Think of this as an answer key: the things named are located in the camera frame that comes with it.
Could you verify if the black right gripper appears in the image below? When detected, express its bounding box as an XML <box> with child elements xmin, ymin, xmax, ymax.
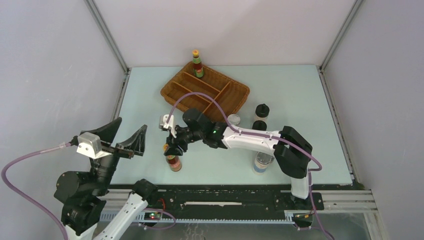
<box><xmin>165</xmin><ymin>123</ymin><xmax>205</xmax><ymax>157</ymax></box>

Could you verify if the black-cap spice bottle near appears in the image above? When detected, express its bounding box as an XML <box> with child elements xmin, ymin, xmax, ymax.
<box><xmin>252</xmin><ymin>120</ymin><xmax>268</xmax><ymax>131</ymax></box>

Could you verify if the clear-lid blue-label spice jar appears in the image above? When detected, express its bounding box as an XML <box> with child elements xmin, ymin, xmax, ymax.
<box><xmin>252</xmin><ymin>152</ymin><xmax>274</xmax><ymax>175</ymax></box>

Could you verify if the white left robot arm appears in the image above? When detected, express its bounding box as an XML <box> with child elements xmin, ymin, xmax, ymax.
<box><xmin>54</xmin><ymin>117</ymin><xmax>159</xmax><ymax>240</ymax></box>

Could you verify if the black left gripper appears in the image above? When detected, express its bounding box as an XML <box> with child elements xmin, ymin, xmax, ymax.
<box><xmin>84</xmin><ymin>115</ymin><xmax>149</xmax><ymax>194</ymax></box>

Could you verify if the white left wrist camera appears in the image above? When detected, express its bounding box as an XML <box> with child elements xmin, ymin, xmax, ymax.
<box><xmin>76</xmin><ymin>132</ymin><xmax>112</xmax><ymax>160</ymax></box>

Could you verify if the red sauce bottle yellow cap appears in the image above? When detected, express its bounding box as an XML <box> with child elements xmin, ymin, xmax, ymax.
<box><xmin>192</xmin><ymin>49</ymin><xmax>204</xmax><ymax>78</ymax></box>

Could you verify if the black-cap spice bottle far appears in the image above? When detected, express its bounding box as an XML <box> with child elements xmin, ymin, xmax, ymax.
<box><xmin>253</xmin><ymin>103</ymin><xmax>270</xmax><ymax>122</ymax></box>

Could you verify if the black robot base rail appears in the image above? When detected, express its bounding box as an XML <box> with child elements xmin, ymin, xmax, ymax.
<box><xmin>147</xmin><ymin>184</ymin><xmax>324</xmax><ymax>222</ymax></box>

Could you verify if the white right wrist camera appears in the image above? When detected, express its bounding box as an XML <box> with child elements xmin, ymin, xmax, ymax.
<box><xmin>159</xmin><ymin>114</ymin><xmax>177</xmax><ymax>138</ymax></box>

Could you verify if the clear-lid white spice jar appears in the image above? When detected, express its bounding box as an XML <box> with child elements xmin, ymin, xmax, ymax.
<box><xmin>227</xmin><ymin>114</ymin><xmax>241</xmax><ymax>127</ymax></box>

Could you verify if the brown wicker divided tray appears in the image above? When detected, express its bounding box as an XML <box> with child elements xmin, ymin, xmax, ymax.
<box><xmin>160</xmin><ymin>62</ymin><xmax>250</xmax><ymax>122</ymax></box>

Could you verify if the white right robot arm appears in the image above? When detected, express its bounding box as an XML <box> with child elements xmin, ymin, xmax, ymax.
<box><xmin>159</xmin><ymin>108</ymin><xmax>314</xmax><ymax>209</ymax></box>

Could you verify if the black-cap spice bottle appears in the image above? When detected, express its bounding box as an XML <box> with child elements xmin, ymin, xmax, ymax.
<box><xmin>252</xmin><ymin>120</ymin><xmax>268</xmax><ymax>131</ymax></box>
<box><xmin>253</xmin><ymin>103</ymin><xmax>270</xmax><ymax>122</ymax></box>

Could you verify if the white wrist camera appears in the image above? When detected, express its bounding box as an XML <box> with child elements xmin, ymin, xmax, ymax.
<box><xmin>159</xmin><ymin>114</ymin><xmax>177</xmax><ymax>138</ymax></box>
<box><xmin>76</xmin><ymin>132</ymin><xmax>112</xmax><ymax>160</ymax></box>

